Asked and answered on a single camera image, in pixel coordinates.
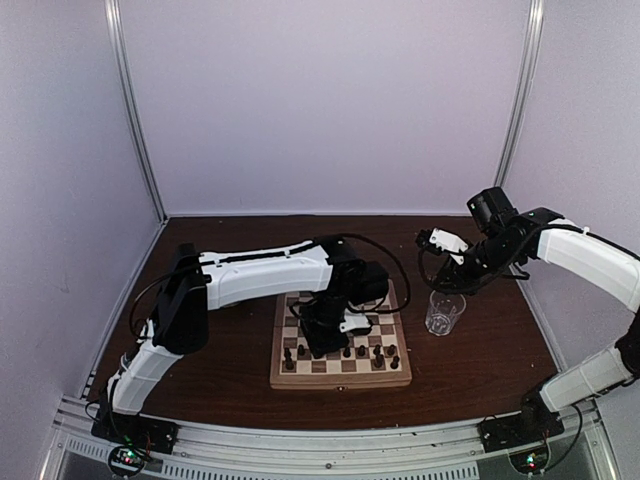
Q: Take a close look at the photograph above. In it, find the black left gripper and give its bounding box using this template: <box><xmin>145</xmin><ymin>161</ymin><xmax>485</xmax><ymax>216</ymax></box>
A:
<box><xmin>300</xmin><ymin>292</ymin><xmax>350</xmax><ymax>361</ymax></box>

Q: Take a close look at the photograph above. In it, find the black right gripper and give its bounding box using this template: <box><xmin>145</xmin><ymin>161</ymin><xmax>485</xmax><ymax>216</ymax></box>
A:
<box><xmin>433</xmin><ymin>233</ymin><xmax>522</xmax><ymax>296</ymax></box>

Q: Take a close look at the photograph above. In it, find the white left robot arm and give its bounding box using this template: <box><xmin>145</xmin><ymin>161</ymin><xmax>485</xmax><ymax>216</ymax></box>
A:
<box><xmin>100</xmin><ymin>235</ymin><xmax>389</xmax><ymax>444</ymax></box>

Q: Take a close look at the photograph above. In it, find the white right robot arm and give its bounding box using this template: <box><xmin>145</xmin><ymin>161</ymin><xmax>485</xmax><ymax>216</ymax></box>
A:
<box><xmin>416</xmin><ymin>187</ymin><xmax>639</xmax><ymax>442</ymax></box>

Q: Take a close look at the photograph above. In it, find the wooden chess board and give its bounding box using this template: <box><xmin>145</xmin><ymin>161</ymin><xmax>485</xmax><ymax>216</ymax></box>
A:
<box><xmin>269</xmin><ymin>292</ymin><xmax>412</xmax><ymax>391</ymax></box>

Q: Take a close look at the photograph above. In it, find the clear plastic cup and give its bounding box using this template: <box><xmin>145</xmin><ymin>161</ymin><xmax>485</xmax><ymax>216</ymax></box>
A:
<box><xmin>425</xmin><ymin>291</ymin><xmax>467</xmax><ymax>336</ymax></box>

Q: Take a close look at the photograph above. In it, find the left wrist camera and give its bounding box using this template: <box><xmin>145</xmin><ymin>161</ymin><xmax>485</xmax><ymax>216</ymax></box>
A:
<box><xmin>339</xmin><ymin>315</ymin><xmax>373</xmax><ymax>336</ymax></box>

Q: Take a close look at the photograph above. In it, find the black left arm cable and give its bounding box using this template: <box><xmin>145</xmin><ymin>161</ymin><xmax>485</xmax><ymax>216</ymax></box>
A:
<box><xmin>344</xmin><ymin>233</ymin><xmax>412</xmax><ymax>316</ymax></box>

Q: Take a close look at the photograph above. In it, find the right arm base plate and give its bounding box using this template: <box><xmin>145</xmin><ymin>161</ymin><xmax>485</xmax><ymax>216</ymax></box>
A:
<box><xmin>477</xmin><ymin>413</ymin><xmax>565</xmax><ymax>453</ymax></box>

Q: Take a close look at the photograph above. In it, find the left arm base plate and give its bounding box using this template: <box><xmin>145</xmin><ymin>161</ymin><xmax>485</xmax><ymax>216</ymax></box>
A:
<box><xmin>91</xmin><ymin>414</ymin><xmax>179</xmax><ymax>454</ymax></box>

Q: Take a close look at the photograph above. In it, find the aluminium frame post left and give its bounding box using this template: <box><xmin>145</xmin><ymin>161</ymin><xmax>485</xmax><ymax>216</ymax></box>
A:
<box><xmin>104</xmin><ymin>0</ymin><xmax>168</xmax><ymax>224</ymax></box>

